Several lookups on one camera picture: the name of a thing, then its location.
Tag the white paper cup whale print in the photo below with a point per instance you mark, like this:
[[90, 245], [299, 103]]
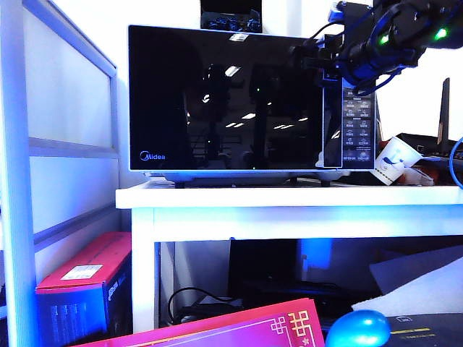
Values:
[[394, 159]]

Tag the pink box with gold pattern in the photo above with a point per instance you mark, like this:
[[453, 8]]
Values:
[[217, 332]]

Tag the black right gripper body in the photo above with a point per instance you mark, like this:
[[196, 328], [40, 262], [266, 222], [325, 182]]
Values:
[[343, 58]]

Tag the white foam sheet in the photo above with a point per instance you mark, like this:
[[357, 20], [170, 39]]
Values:
[[419, 289]]

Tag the black paper shredder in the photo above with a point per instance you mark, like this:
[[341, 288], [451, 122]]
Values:
[[430, 334]]

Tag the white table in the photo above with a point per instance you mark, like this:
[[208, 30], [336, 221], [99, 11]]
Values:
[[289, 197]]

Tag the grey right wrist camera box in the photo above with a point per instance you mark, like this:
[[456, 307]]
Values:
[[356, 18]]

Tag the grey frame frosted partition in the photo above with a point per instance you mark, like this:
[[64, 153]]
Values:
[[12, 144]]

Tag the black power adapter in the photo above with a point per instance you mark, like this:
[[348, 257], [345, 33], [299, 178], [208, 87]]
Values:
[[210, 311]]

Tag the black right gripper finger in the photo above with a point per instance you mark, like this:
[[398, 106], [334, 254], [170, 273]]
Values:
[[321, 42], [307, 58]]

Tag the black router with antennas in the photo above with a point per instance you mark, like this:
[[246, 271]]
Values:
[[430, 144]]

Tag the small red white carton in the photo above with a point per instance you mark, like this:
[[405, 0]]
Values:
[[419, 177]]

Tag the red and blue cardboard box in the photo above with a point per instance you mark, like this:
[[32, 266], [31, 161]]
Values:
[[81, 260]]

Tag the shiny blue oval ball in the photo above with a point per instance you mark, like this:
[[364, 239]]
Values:
[[356, 329]]

